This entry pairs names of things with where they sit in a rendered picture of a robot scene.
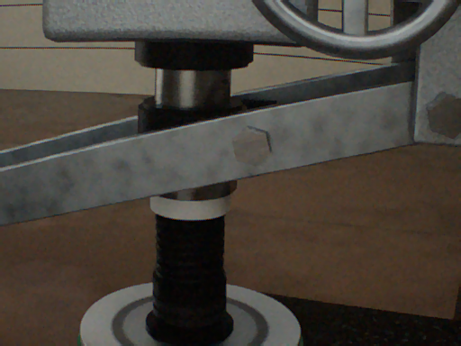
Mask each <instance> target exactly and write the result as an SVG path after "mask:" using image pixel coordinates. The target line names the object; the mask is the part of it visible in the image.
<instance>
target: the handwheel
mask: <svg viewBox="0 0 461 346"><path fill-rule="evenodd" d="M251 1H252V2H253V4H254V5H255V7H256V8H257V9H258V10H259V11H260V12H261V13H262V15H263V16H264V17H265V18H266V19H267V20H269V22H270V23H271V24H272V25H273V26H274V27H276V28H277V29H278V30H279V31H280V32H281V33H282V34H283V35H285V36H286V37H288V38H289V39H291V40H292V41H295V42H297V43H299V44H301V45H303V46H304V47H306V48H308V49H311V50H315V51H317V52H319V53H323V54H326V55H330V56H331V57H334V58H338V59H353V60H368V59H371V60H375V59H383V58H390V57H392V56H395V55H400V54H402V53H404V52H406V51H407V50H412V49H413V48H415V47H417V46H418V47H419V46H420V45H421V44H422V43H423V42H424V41H427V40H428V39H429V38H430V37H433V36H434V34H435V33H437V32H438V31H439V30H440V29H441V28H442V26H444V25H445V24H446V23H447V21H449V20H450V17H451V16H452V15H454V12H455V11H456V10H457V8H458V7H459V5H460V3H461V0H428V1H427V2H426V3H425V4H424V5H423V6H422V7H421V8H420V10H418V11H417V12H416V13H415V14H413V15H411V17H409V18H408V19H407V18H406V19H405V20H404V21H402V22H401V23H397V24H396V25H394V26H390V27H387V28H384V29H380V30H375V31H369V30H368V20H367V19H368V0H342V2H341V8H342V16H341V24H342V30H341V29H336V28H333V27H331V26H329V25H326V24H324V23H320V22H317V21H315V20H314V19H312V18H311V17H309V16H308V15H306V14H304V13H303V12H301V11H300V10H299V9H296V8H295V7H294V6H293V5H292V4H291V3H290V2H289V1H288V0H251Z"/></svg>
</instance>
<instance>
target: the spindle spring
mask: <svg viewBox="0 0 461 346"><path fill-rule="evenodd" d="M224 216H225V214H224V215H222V216H219V217H216V218H212V219H207V220H203V221H198V222H176V221H171V220H170V219H172V220H179V219H173V218H166V217H165V218H164V216H161V215H158V214H156V215H155V220H156V223H155V230H156V233H155V238H156V242H155V246H156V249H157V251H156V257H157V259H156V267H157V268H156V271H155V272H156V275H157V276H158V277H159V278H160V279H162V280H164V281H167V282H168V283H172V284H176V285H179V286H182V287H192V286H200V285H205V284H208V283H211V282H213V281H214V280H216V279H218V278H219V277H220V276H221V274H222V272H223V265H222V264H223V261H224V259H223V253H224V248H223V245H224V239H223V237H224V233H225V231H224V229H223V228H224V226H225V222H224ZM170 228H172V229H178V230H179V231H196V230H202V229H206V228H210V229H206V230H203V231H198V232H176V230H171V229H170ZM209 237H210V238H209ZM205 238H209V239H205ZM170 239H174V240H183V241H173V240H170ZM200 239H205V240H201V241H190V240H200ZM209 246H210V247H209ZM204 247H208V248H204ZM170 248H174V249H185V250H173V249H170ZM200 248H204V249H200ZM189 249H200V250H189ZM170 257H172V258H178V259H172V258H170ZM206 257H208V258H206ZM202 258H204V259H202ZM184 259H186V260H184ZM196 259H198V260H196ZM209 265H210V266H209ZM169 266H173V267H178V268H173V267H169ZM206 266H207V267H206ZM201 267H205V268H201ZM179 268H181V269H179ZM193 268H199V269H193ZM170 275H173V276H170ZM206 275H207V276H206ZM174 276H176V277H174ZM203 276H204V277H203ZM196 277H200V278H196Z"/></svg>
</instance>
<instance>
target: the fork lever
mask: <svg viewBox="0 0 461 346"><path fill-rule="evenodd" d="M415 63H416V59H411V60H406V61H399V62H396V63H392V64H391V63H388V64H384V65H381V66H373V67H369V68H362V69H361V68H358V69H354V70H350V71H347V72H343V71H342V72H339V73H334V74H330V75H327V76H323V77H322V76H318V77H311V78H307V79H303V80H298V81H294V82H292V81H290V82H286V83H282V84H277V85H272V86H265V87H261V88H257V89H253V90H248V91H244V92H239V93H235V94H231V95H230V97H233V98H247V99H266V100H276V101H277V102H278V104H273V105H265V106H261V107H257V108H252V109H248V110H243V111H238V112H235V113H230V114H222V115H217V116H214V117H209V119H203V120H200V121H195V122H190V123H182V124H178V125H174V126H169V127H166V128H160V129H156V130H155V131H152V132H144V133H140V134H138V115H137V116H134V117H130V118H126V119H121V120H118V121H113V122H109V123H103V124H102V125H98V126H94V127H90V128H85V129H82V130H78V131H74V132H69V133H68V134H63V135H60V136H56V137H52V138H48V139H44V140H40V141H34V142H30V143H26V144H24V145H23V146H19V147H15V148H11V149H8V150H1V151H0V227H2V226H6V225H13V224H18V223H24V222H29V221H32V220H37V219H45V218H49V217H53V216H58V215H63V214H70V213H74V212H78V211H83V210H87V209H89V210H92V209H96V208H100V207H105V206H109V205H118V204H122V203H127V202H131V201H136V200H141V199H145V198H150V197H154V196H163V195H168V194H174V193H178V192H183V190H185V191H187V189H192V188H198V187H206V186H211V185H216V184H220V183H225V182H231V181H235V180H240V179H245V178H253V177H258V176H264V175H268V173H273V172H277V171H283V170H288V169H293V168H301V167H306V166H311V165H316V164H321V163H325V162H330V161H334V160H339V159H346V158H351V157H356V156H360V155H365V154H368V153H373V152H378V151H382V150H383V151H386V150H393V149H398V148H403V147H407V146H411V145H415V144H419V143H415V142H413V141H412V140H411V124H412V108H413V100H414V97H413V93H414V86H415V81H414V78H415V70H416V67H415ZM427 107H428V113H429V124H430V129H431V130H432V131H433V132H436V133H438V134H441V135H444V136H446V137H449V138H451V139H454V138H456V136H457V135H459V134H460V133H461V98H459V97H457V96H452V95H450V94H447V93H445V92H444V93H443V94H441V95H440V96H439V97H437V98H436V100H435V101H434V102H432V103H431V104H430V106H427Z"/></svg>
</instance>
